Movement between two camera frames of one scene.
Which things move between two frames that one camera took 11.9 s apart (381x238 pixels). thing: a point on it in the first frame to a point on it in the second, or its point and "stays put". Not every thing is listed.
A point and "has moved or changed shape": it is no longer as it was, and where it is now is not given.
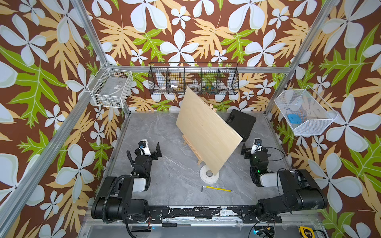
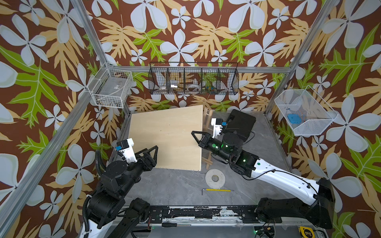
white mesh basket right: (306, 112) stays put
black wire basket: (202, 78) stays put
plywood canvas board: (213, 138) has moved or changed shape
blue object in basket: (294, 118) stays put
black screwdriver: (169, 225) stays put
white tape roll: (209, 180) to (215, 178)
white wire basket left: (109, 88) stays put
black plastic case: (241, 123) stays put
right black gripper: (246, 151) to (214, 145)
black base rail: (245, 214) stays put
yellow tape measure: (306, 232) stays put
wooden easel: (191, 148) to (207, 116)
